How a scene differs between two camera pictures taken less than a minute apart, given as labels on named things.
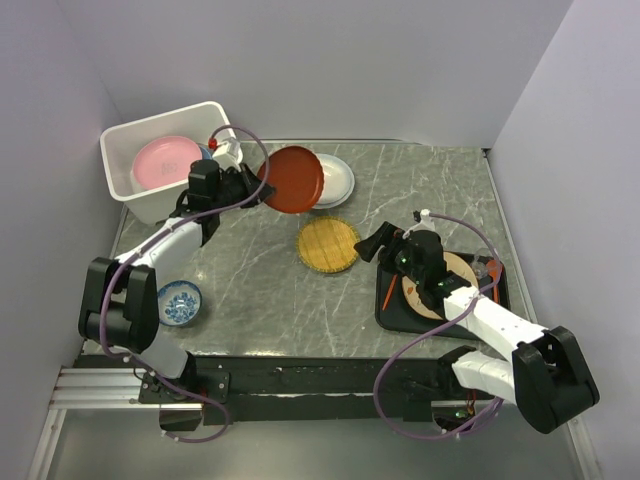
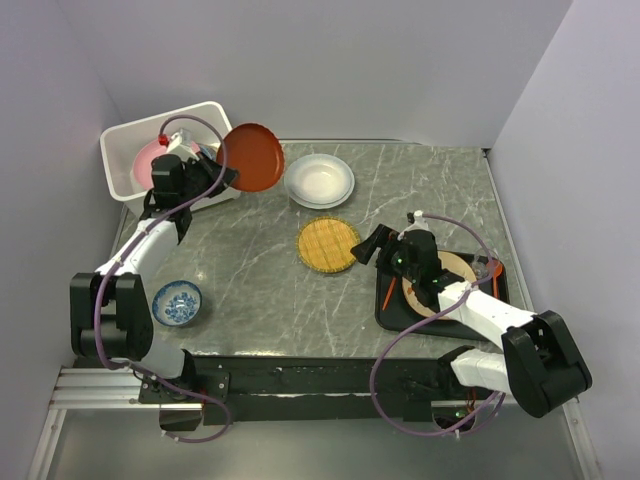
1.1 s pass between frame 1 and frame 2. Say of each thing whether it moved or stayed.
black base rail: stayed
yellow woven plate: stayed
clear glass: stayed
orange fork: stayed
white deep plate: stayed
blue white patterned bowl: stayed
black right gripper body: stayed
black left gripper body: moved
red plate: moved
